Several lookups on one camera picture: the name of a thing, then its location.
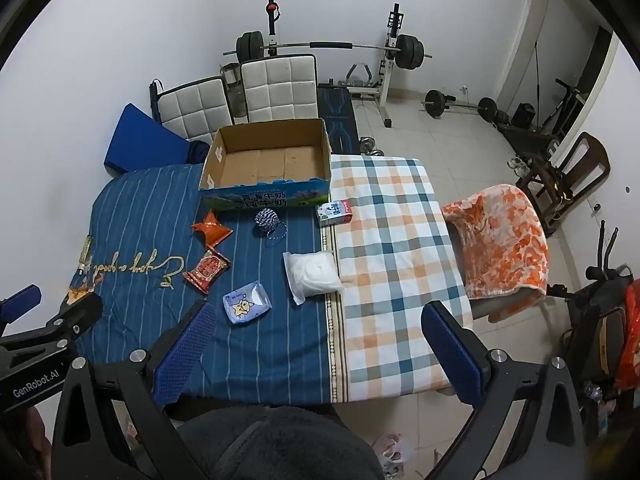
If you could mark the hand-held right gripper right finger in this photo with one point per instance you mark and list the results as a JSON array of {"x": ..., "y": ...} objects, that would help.
[{"x": 452, "y": 355}]

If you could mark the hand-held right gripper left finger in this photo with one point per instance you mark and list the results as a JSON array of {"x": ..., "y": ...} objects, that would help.
[{"x": 185, "y": 350}]

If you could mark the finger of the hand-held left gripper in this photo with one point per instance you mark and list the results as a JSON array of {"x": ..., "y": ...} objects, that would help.
[
  {"x": 75, "y": 312},
  {"x": 20, "y": 302}
]

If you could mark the blue tissue pack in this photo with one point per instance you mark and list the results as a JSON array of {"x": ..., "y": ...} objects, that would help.
[{"x": 245, "y": 305}]

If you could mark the red snack packet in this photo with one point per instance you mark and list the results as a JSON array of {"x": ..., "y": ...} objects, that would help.
[{"x": 206, "y": 270}]

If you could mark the orange snack packet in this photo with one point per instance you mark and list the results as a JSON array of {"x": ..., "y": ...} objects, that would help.
[{"x": 212, "y": 230}]

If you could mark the white plastic-wrapped soft pack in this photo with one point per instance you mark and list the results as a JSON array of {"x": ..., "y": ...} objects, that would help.
[{"x": 312, "y": 275}]

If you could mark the blue and white yarn ball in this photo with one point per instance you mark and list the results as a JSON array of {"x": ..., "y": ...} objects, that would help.
[{"x": 267, "y": 220}]

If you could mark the small milk carton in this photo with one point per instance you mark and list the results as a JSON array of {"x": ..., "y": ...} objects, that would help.
[{"x": 334, "y": 212}]

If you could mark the cardboard box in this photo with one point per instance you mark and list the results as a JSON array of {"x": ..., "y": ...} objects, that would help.
[{"x": 270, "y": 160}]

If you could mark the grey seat chair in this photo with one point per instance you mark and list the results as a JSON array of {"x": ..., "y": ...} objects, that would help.
[{"x": 505, "y": 308}]

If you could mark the plaid blanket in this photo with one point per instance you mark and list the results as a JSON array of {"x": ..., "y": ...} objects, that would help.
[{"x": 395, "y": 260}]

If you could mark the clear plastic bag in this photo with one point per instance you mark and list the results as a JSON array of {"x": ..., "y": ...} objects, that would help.
[{"x": 395, "y": 452}]

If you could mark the orange floral towel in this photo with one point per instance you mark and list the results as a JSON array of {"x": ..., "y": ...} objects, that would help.
[{"x": 500, "y": 240}]

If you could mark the person's dark fleece clothing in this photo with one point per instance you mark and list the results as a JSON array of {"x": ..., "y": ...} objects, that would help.
[{"x": 275, "y": 445}]

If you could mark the red plastic bag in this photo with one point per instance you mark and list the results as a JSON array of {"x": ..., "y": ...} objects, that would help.
[{"x": 631, "y": 340}]

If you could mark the blue foam mat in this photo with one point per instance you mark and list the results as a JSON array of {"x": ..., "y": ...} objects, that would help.
[{"x": 142, "y": 142}]

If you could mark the dark blue bag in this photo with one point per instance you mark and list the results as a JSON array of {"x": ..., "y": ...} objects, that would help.
[{"x": 199, "y": 152}]

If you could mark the white shoes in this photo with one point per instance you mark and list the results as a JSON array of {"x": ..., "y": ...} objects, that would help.
[{"x": 517, "y": 164}]

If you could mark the small chrome dumbbells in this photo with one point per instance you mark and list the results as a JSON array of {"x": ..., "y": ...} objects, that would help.
[{"x": 372, "y": 147}]

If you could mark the dark wooden chair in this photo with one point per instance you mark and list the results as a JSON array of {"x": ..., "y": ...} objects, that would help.
[{"x": 580, "y": 170}]

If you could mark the white padded chair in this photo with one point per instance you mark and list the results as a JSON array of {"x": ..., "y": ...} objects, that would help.
[
  {"x": 192, "y": 107},
  {"x": 280, "y": 87}
]

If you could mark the short barbell with black plates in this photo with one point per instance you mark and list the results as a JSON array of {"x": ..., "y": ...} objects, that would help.
[{"x": 437, "y": 102}]

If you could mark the black weight bench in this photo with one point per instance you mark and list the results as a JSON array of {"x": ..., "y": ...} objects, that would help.
[{"x": 340, "y": 120}]

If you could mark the black exercise machine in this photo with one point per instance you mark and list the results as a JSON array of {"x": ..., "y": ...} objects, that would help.
[{"x": 565, "y": 110}]

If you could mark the long barbell with black plates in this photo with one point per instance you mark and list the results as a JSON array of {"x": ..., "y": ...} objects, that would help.
[{"x": 325, "y": 46}]

